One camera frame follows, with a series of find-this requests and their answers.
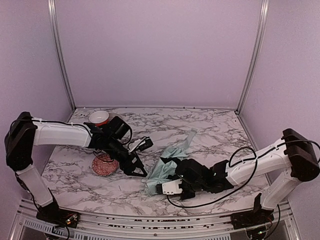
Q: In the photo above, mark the aluminium frame post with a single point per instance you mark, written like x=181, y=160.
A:
x=59, y=52
x=261, y=28

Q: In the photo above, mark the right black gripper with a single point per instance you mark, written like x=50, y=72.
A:
x=182, y=178

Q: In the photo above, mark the right aluminium frame post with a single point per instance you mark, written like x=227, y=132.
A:
x=261, y=28

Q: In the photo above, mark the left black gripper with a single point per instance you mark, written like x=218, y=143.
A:
x=129, y=163

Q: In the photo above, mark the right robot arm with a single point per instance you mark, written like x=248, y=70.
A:
x=292, y=152

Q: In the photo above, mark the orange white bowl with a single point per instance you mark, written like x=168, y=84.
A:
x=99, y=117

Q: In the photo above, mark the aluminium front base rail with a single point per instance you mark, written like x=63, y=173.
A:
x=102, y=226

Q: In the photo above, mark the left aluminium frame post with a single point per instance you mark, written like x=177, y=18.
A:
x=59, y=52

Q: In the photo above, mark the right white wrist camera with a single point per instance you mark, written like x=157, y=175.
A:
x=173, y=187

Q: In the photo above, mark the red patterned bowl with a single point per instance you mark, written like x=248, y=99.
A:
x=103, y=165

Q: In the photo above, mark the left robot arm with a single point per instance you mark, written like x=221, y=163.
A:
x=26, y=132

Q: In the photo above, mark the mint green folding umbrella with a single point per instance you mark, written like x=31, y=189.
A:
x=161, y=170

